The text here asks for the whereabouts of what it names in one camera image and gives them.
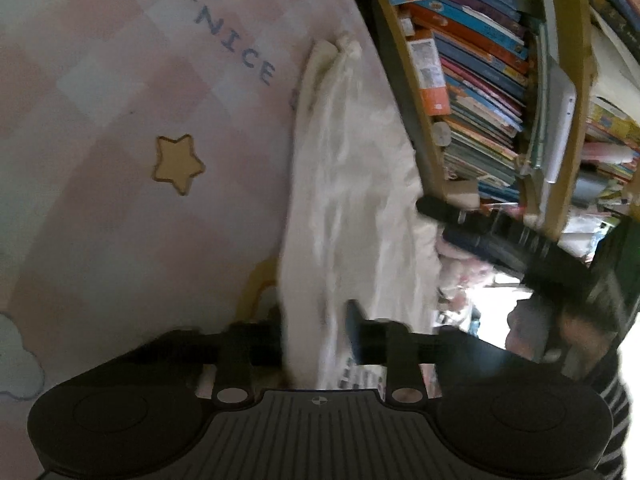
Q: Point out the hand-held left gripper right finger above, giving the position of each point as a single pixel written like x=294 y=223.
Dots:
x=354 y=330

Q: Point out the person's right hand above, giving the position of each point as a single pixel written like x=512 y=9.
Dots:
x=587 y=337

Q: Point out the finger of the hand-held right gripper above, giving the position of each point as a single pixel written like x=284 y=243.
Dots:
x=440 y=208
x=465 y=242

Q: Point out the white pink plush bunny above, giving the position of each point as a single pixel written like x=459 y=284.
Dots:
x=465 y=270

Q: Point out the white t-shirt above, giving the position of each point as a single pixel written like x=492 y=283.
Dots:
x=350 y=200

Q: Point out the flat orange white box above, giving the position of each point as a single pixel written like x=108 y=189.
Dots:
x=430 y=80

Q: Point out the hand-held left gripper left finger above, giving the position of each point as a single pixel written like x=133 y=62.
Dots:
x=240 y=345

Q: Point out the white square pen holder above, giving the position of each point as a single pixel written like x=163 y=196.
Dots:
x=462 y=192

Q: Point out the pile of thin booklets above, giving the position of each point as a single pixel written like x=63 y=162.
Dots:
x=612 y=125

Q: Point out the silver laptop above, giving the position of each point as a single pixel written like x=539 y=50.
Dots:
x=562 y=120

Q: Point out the wooden bookshelf with white frame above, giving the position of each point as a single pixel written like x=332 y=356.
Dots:
x=570 y=110

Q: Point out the pink checked cartoon desk mat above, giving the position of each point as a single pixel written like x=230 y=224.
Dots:
x=125 y=110

